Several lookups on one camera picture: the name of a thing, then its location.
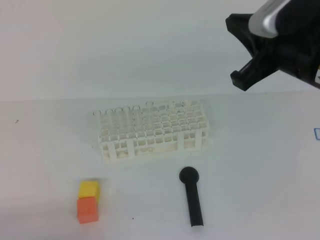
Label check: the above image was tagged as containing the white plastic test tube rack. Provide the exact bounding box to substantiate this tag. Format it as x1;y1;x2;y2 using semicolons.
98;99;210;163

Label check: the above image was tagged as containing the clear tube in rack far-left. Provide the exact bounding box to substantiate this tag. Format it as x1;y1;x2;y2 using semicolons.
92;110;102;142

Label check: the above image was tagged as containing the clear glass test tube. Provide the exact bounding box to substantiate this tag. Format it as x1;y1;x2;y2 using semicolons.
146;101;154;136

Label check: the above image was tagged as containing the yellow foam cube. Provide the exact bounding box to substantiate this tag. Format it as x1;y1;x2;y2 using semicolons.
78;180;101;202

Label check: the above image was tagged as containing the black round-headed scoop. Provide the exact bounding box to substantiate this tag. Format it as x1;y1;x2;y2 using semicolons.
179;166;204;227

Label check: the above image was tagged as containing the orange foam cube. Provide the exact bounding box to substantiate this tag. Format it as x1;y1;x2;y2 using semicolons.
77;196;99;224

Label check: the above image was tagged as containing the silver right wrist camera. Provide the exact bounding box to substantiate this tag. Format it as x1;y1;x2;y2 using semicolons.
248;0;290;39

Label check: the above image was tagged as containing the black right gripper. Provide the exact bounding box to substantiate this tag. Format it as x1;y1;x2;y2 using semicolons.
225;0;320;91

